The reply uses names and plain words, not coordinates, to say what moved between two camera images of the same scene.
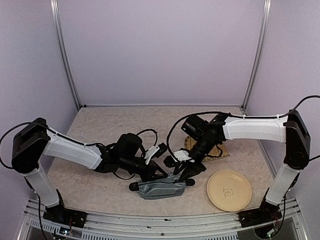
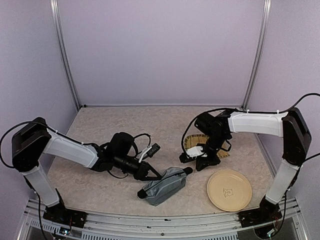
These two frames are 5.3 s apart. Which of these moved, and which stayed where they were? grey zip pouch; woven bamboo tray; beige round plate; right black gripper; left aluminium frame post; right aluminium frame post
Moved: grey zip pouch; right black gripper
Stayed: beige round plate; right aluminium frame post; woven bamboo tray; left aluminium frame post
